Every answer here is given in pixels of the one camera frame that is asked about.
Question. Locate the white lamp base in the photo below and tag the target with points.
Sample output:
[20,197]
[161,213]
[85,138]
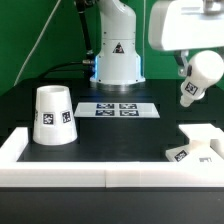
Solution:
[199,148]

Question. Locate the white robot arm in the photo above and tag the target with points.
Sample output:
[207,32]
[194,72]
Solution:
[117,66]

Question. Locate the white fiducial marker plate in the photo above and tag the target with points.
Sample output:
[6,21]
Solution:
[116,110]

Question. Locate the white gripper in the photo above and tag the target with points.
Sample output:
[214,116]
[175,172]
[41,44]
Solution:
[183,25]

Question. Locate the white lamp bulb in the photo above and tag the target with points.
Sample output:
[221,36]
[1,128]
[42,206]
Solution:
[205,69]

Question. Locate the white U-shaped table fence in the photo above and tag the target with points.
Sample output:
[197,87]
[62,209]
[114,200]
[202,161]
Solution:
[14,173]

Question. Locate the white conical lamp shade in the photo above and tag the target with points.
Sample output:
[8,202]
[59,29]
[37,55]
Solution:
[54,122]

